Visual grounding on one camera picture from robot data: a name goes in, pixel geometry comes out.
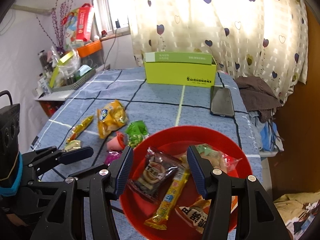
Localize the pale green snack packet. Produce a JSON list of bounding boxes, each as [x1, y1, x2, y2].
[[64, 140, 81, 152]]

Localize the purple snack packet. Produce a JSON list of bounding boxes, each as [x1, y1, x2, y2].
[[104, 151, 122, 166]]

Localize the clear bag of nuts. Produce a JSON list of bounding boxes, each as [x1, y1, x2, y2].
[[195, 144, 242, 174]]

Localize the short gold snack bar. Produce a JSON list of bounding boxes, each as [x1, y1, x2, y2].
[[66, 115, 94, 144]]

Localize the pink jelly cup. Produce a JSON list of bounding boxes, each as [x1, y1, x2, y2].
[[106, 132, 126, 151]]

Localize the black clear cookie packet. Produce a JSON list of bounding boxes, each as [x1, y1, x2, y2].
[[129, 147, 185, 204]]

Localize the red round plastic basket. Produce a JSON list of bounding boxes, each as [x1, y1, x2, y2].
[[119, 125, 253, 240]]

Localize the green foil snack packet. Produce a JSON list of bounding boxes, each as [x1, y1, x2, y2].
[[125, 120, 150, 148]]

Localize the orange white bread packet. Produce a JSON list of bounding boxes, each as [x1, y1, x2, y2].
[[174, 194, 238, 234]]

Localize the yellow chips bag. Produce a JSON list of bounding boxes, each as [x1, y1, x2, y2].
[[97, 100, 128, 139]]

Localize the long gold snack bar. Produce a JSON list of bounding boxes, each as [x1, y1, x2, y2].
[[144, 163, 190, 230]]

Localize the black binder clip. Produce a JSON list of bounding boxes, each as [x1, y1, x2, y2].
[[30, 136, 41, 151]]

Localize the blue plaid bed sheet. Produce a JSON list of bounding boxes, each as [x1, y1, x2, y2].
[[36, 67, 263, 179]]

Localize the white side table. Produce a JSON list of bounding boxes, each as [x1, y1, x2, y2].
[[34, 90, 75, 102]]

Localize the black smartphone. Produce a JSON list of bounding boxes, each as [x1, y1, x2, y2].
[[210, 86, 234, 118]]

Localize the blue clothes pile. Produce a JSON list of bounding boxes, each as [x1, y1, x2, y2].
[[249, 111, 284, 157]]

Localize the striped tray box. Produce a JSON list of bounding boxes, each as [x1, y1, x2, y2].
[[49, 68, 97, 93]]

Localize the brown cloth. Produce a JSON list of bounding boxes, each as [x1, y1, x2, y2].
[[234, 76, 281, 123]]

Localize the brown wooden wardrobe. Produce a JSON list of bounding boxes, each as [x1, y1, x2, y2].
[[268, 9, 319, 199]]

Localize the clear plastic bag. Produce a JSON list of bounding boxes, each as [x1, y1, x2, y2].
[[49, 50, 81, 88]]

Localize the beige bedding pile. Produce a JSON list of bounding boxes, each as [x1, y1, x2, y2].
[[274, 191, 319, 239]]

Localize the lime green cardboard box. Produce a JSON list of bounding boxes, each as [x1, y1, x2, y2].
[[143, 51, 217, 88]]

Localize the orange storage box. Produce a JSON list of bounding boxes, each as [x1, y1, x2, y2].
[[77, 40, 102, 58]]

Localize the red gift box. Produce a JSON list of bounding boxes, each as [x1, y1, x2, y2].
[[62, 3, 94, 50]]

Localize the purple flower branches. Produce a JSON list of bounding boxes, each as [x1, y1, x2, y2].
[[36, 0, 74, 53]]

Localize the heart pattern curtain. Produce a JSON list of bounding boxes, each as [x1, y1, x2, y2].
[[128, 0, 308, 103]]

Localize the black camera module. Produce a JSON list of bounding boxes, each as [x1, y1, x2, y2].
[[0, 90, 23, 197]]

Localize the black charger cable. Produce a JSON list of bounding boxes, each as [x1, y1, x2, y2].
[[102, 18, 121, 68]]

